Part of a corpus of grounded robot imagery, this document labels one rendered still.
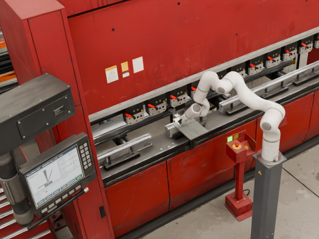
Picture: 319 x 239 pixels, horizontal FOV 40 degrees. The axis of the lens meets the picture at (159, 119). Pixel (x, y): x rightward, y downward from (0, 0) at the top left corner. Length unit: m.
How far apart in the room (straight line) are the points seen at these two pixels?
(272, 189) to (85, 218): 1.43
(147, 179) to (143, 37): 1.21
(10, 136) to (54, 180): 0.43
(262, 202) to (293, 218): 0.80
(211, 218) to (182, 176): 0.56
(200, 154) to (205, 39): 1.04
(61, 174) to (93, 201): 0.73
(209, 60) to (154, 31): 0.61
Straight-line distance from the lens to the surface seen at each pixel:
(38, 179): 2.61
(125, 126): 3.75
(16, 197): 2.75
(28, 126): 2.44
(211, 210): 4.29
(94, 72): 3.05
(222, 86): 3.02
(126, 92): 3.24
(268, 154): 3.25
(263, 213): 3.63
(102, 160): 3.48
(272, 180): 3.40
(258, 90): 4.12
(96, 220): 3.53
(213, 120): 3.88
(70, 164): 2.70
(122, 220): 3.83
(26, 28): 2.54
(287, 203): 4.42
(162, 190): 3.85
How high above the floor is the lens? 3.20
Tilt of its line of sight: 36 degrees down
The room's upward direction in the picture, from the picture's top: 6 degrees counter-clockwise
